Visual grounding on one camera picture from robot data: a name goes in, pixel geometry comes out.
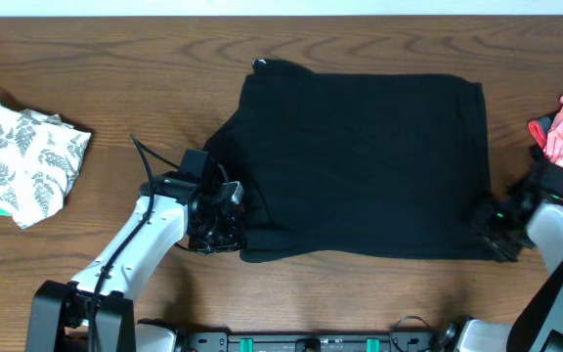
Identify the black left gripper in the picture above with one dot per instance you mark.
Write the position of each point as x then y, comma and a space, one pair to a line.
236, 237

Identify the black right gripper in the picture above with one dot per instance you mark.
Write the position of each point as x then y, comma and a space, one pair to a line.
504, 249

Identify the black t-shirt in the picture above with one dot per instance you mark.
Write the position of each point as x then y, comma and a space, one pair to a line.
373, 164

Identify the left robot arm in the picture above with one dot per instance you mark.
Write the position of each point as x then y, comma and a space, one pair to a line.
94, 311

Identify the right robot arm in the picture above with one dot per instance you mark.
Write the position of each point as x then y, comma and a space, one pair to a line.
540, 325

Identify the white fern-print fabric bag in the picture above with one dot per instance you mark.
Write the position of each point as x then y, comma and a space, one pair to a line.
40, 160

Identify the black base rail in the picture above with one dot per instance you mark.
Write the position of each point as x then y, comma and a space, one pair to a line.
281, 342

